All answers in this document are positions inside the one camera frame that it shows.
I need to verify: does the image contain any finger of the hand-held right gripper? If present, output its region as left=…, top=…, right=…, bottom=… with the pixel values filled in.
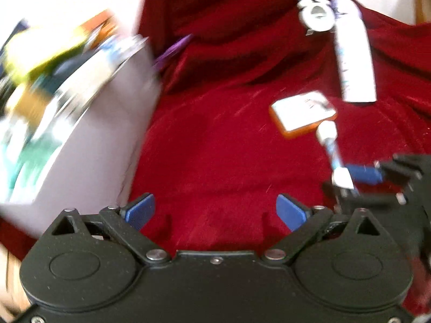
left=347, top=155, right=425, bottom=184
left=322, top=182, right=408, bottom=211

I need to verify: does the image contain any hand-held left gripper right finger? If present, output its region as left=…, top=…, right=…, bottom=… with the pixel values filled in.
left=264, top=193, right=384, bottom=265

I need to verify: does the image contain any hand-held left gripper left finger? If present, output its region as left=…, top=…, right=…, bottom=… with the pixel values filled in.
left=45, top=193, right=170, bottom=265

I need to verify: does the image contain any white cardboard box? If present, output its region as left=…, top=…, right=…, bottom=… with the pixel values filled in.
left=0, top=34, right=162, bottom=239

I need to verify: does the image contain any orange tin with picture lid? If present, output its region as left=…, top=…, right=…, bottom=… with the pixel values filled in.
left=269, top=91, right=338, bottom=139

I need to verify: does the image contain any red velvet cloth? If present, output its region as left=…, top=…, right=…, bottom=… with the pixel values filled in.
left=0, top=0, right=431, bottom=317

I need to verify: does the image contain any teal cloth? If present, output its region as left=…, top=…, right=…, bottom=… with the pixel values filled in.
left=0, top=135, right=61, bottom=196

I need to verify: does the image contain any white printed thermos bottle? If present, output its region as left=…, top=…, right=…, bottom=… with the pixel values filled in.
left=332, top=0, right=377, bottom=103

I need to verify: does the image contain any gold-capped white bottle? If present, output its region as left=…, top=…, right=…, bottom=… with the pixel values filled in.
left=13, top=84, right=58, bottom=125

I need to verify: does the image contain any white alarm clock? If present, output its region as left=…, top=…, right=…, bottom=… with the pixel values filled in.
left=296, top=0, right=337, bottom=36

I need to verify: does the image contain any yellow-green printed box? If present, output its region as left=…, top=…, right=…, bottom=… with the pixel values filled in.
left=5, top=23, right=88, bottom=85

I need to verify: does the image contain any small orange packet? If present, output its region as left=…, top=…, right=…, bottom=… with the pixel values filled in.
left=81, top=10, right=117, bottom=44

